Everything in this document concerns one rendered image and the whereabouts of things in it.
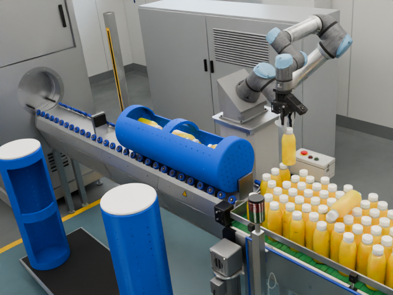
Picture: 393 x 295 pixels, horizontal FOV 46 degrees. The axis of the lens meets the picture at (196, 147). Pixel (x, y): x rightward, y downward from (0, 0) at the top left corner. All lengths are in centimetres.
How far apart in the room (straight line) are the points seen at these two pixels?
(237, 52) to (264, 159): 162
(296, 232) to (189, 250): 166
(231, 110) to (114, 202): 88
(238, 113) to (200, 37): 197
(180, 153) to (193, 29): 232
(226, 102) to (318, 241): 108
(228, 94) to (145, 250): 99
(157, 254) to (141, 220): 24
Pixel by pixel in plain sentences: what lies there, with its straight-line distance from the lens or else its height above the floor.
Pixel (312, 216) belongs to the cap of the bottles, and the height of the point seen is 108.
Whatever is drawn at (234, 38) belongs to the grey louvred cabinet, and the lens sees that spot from 419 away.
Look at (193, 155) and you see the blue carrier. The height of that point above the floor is 115.
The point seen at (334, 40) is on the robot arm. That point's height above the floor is 162.
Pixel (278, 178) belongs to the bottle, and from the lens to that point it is 232.
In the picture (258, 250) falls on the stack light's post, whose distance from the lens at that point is 190.
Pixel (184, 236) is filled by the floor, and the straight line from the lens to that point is 371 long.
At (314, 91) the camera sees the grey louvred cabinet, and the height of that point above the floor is 84.
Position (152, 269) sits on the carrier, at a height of 67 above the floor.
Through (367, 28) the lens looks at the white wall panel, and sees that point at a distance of 490.
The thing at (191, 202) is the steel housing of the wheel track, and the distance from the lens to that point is 253.
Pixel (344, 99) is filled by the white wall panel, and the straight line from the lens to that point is 523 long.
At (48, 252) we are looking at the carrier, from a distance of 362.
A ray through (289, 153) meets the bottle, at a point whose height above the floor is 119.
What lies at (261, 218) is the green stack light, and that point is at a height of 118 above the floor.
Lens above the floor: 223
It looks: 26 degrees down
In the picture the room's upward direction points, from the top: 6 degrees counter-clockwise
